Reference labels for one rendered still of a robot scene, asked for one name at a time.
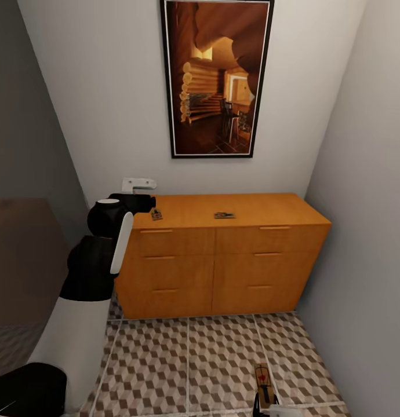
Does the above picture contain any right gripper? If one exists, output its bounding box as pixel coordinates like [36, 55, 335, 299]
[253, 393, 270, 417]

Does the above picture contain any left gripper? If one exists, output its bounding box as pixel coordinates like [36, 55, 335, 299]
[110, 193, 156, 215]

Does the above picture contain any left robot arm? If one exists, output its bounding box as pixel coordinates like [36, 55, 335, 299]
[0, 178, 157, 417]

